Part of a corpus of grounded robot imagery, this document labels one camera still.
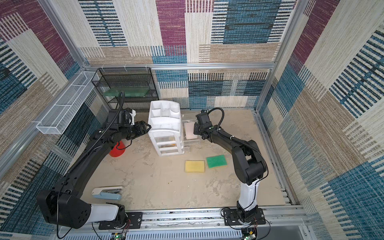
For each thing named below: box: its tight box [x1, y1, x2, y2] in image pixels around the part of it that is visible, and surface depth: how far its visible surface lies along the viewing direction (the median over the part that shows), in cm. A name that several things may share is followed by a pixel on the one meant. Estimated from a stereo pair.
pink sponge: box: [184, 121, 198, 140], surface depth 93 cm
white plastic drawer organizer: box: [148, 100, 185, 157], surface depth 89 cm
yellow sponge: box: [184, 160, 205, 173], surface depth 91 cm
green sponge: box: [206, 154, 228, 169], surface depth 94 cm
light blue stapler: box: [91, 186, 124, 200], surface depth 82 cm
